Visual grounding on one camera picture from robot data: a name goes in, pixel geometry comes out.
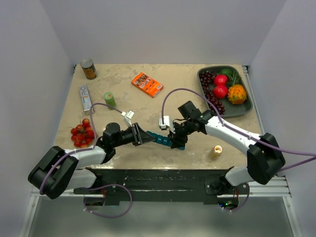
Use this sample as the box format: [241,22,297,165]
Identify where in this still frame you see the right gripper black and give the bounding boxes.
[168,119,195,148]

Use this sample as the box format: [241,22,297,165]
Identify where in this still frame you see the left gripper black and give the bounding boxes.
[113,122,156,148]

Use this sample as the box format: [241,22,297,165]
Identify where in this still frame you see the teal weekly pill organizer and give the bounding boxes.
[146,131,184,150]

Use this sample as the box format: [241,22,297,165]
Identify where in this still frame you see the clear pill bottle yellow capsules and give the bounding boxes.
[208,145,223,160]

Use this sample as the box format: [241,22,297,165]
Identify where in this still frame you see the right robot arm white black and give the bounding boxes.
[159,101,285,195]

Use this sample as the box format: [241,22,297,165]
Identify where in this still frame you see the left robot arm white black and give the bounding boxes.
[28,122,155,199]

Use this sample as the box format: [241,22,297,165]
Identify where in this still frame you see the green cylindrical container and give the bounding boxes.
[104,92,117,110]

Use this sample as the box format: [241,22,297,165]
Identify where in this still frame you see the orange cardboard box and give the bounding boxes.
[131,73,164,98]

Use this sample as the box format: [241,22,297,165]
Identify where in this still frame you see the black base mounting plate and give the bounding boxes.
[74,169,249,207]

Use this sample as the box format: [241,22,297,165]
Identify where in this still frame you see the dark grey fruit tray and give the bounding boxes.
[197,65,253,119]

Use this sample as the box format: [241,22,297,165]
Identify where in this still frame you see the red cherry bunch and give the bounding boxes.
[70,118,98,148]

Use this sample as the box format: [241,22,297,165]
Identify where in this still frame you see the lower red pomegranate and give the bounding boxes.
[213,84,228,99]

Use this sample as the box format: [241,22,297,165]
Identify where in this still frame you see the red pomegranate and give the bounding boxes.
[213,84,228,99]
[213,75,228,86]

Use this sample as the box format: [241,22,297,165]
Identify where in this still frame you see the silver toothpaste box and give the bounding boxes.
[79,84,94,115]

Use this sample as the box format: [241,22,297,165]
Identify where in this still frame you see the dark purple grape bunch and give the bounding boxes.
[199,71,225,115]

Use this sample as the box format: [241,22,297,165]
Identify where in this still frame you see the upper red pomegranate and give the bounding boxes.
[213,75,228,86]

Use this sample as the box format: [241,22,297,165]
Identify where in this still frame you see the orange spiky kiwano fruit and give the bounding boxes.
[228,84,247,105]

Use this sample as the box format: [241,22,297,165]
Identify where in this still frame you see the green lime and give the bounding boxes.
[220,68,233,77]

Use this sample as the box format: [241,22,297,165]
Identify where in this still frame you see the tin can fruit label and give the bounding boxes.
[80,59,98,79]

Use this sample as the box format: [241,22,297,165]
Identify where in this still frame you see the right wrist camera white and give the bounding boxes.
[158,116,175,133]

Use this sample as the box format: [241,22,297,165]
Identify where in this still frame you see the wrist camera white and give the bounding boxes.
[121,110,135,127]
[158,116,175,133]

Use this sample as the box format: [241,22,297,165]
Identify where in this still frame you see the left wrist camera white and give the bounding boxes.
[121,110,135,127]

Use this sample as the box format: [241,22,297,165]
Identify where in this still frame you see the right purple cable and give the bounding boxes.
[161,88,316,213]

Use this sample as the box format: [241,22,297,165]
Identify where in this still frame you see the purple cable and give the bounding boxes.
[161,88,316,213]
[39,102,134,219]

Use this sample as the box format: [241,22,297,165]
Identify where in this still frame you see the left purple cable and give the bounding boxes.
[39,102,134,219]

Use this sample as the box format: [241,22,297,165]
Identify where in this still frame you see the aluminium frame rail right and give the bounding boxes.
[242,65,265,133]

